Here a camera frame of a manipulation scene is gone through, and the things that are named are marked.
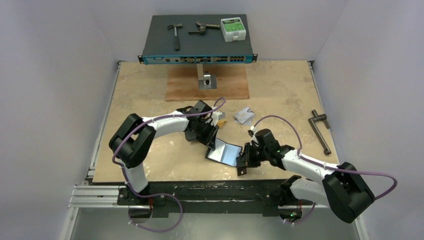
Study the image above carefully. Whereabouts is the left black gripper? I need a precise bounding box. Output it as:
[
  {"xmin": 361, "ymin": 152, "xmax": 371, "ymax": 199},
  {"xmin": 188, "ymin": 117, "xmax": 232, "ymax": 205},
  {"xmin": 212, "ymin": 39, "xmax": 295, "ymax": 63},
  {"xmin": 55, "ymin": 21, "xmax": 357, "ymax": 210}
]
[{"xmin": 193, "ymin": 119, "xmax": 219, "ymax": 150}]

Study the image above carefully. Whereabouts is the black card holder wallet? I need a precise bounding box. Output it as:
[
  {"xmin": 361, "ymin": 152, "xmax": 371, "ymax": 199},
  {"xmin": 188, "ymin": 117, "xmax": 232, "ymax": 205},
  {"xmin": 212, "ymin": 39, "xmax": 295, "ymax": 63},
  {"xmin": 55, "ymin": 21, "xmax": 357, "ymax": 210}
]
[{"xmin": 205, "ymin": 138, "xmax": 243, "ymax": 167}]

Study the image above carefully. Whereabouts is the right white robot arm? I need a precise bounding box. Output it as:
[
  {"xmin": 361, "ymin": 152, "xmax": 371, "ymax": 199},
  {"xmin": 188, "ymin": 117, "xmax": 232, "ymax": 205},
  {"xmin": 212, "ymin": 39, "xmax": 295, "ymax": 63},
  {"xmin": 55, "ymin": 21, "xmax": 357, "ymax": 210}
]
[{"xmin": 236, "ymin": 129, "xmax": 377, "ymax": 223}]

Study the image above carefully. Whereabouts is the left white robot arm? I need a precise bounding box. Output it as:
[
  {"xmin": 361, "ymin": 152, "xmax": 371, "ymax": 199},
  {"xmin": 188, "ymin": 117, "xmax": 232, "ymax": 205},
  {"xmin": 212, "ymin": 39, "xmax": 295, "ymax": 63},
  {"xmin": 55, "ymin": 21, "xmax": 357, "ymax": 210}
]
[{"xmin": 108, "ymin": 100, "xmax": 223, "ymax": 205}]

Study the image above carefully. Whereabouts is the gold VIP card stack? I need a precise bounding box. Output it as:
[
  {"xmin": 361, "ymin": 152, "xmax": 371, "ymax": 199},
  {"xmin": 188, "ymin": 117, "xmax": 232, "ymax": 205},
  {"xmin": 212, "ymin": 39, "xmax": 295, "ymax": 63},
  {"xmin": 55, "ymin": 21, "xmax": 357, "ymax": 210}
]
[{"xmin": 216, "ymin": 119, "xmax": 227, "ymax": 128}]

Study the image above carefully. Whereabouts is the silver card stack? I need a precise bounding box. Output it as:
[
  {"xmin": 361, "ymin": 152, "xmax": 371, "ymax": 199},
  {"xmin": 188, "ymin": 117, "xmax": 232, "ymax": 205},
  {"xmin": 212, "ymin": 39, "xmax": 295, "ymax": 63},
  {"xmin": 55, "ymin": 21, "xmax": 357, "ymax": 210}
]
[{"xmin": 234, "ymin": 107, "xmax": 255, "ymax": 126}]

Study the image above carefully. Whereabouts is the wooden board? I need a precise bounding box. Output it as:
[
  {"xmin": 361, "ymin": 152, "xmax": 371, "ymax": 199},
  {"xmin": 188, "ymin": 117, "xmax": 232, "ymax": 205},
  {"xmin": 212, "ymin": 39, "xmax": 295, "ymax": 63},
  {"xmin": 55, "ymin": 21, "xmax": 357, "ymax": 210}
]
[{"xmin": 165, "ymin": 64, "xmax": 250, "ymax": 102}]

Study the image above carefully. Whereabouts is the small hammer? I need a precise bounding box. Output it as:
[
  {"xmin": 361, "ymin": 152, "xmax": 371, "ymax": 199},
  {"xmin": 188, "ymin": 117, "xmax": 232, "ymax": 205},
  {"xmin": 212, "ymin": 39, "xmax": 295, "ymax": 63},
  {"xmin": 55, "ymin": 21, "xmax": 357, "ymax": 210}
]
[{"xmin": 167, "ymin": 23, "xmax": 183, "ymax": 51}]

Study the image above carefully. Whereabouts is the rusty pliers tool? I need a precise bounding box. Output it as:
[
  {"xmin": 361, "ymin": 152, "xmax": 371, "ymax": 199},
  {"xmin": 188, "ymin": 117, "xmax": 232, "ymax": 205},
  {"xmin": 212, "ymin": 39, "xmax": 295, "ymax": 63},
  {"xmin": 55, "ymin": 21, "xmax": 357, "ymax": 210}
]
[{"xmin": 188, "ymin": 21, "xmax": 221, "ymax": 35}]

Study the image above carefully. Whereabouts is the white green plastic box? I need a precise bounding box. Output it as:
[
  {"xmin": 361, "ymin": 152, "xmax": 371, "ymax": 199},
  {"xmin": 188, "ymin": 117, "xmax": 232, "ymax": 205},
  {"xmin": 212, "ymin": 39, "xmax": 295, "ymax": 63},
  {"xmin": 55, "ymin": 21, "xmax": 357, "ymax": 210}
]
[{"xmin": 220, "ymin": 17, "xmax": 247, "ymax": 43}]

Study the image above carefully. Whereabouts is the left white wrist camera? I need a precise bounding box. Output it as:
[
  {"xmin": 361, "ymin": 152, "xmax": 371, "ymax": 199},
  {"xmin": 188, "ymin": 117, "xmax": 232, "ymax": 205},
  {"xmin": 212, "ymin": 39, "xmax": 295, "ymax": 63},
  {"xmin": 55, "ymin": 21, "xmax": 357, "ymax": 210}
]
[{"xmin": 211, "ymin": 111, "xmax": 226, "ymax": 126}]

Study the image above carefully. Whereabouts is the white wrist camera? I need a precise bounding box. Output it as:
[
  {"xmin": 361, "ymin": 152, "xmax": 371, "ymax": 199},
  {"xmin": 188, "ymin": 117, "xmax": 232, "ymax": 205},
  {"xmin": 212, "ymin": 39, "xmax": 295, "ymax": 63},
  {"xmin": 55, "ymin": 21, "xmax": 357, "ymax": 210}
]
[
  {"xmin": 247, "ymin": 125, "xmax": 259, "ymax": 137},
  {"xmin": 211, "ymin": 111, "xmax": 226, "ymax": 126}
]

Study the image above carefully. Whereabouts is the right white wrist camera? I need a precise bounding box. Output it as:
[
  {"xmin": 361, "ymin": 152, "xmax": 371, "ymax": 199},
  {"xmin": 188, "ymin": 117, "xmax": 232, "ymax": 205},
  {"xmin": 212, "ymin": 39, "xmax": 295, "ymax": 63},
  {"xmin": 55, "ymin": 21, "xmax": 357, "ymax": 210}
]
[{"xmin": 247, "ymin": 125, "xmax": 259, "ymax": 137}]

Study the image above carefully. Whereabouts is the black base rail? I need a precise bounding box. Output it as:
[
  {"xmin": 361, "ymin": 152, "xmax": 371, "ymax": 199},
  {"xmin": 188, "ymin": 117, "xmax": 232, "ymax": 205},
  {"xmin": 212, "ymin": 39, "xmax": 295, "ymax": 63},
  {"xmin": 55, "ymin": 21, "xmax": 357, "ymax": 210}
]
[{"xmin": 117, "ymin": 179, "xmax": 312, "ymax": 218}]

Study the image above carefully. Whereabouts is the metal stand bracket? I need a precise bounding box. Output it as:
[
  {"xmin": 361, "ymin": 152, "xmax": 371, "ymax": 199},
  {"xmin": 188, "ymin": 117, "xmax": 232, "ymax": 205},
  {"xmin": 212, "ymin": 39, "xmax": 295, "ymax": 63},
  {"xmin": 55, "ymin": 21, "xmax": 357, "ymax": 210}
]
[{"xmin": 196, "ymin": 63, "xmax": 217, "ymax": 90}]

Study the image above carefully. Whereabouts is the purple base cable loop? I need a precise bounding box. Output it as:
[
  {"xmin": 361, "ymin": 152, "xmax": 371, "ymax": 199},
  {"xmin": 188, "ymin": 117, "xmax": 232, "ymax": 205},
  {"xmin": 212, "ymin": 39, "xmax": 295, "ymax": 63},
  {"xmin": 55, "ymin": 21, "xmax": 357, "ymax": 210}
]
[{"xmin": 127, "ymin": 192, "xmax": 184, "ymax": 233}]

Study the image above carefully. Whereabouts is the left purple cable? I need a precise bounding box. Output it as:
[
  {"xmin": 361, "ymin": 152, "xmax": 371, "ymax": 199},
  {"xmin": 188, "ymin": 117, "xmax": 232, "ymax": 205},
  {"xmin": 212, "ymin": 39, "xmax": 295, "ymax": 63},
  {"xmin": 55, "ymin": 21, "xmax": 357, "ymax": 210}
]
[{"xmin": 111, "ymin": 96, "xmax": 227, "ymax": 200}]

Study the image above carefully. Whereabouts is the metal crank handle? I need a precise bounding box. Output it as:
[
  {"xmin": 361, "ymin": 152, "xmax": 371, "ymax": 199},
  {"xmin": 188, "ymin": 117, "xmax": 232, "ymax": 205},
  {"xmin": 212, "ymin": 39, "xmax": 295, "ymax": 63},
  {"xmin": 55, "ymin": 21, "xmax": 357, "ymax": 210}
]
[{"xmin": 308, "ymin": 109, "xmax": 332, "ymax": 156}]

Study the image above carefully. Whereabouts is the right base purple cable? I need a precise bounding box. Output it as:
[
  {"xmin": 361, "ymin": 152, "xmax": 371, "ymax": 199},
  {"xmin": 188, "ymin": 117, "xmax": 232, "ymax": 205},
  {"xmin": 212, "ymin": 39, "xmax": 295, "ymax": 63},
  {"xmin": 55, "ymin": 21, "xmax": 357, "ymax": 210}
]
[{"xmin": 282, "ymin": 198, "xmax": 316, "ymax": 226}]

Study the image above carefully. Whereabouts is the blue network switch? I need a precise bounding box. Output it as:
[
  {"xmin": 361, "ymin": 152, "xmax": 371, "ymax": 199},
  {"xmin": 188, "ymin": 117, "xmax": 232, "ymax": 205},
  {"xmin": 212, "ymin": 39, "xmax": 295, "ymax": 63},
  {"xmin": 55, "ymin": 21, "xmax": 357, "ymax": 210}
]
[{"xmin": 138, "ymin": 14, "xmax": 258, "ymax": 65}]

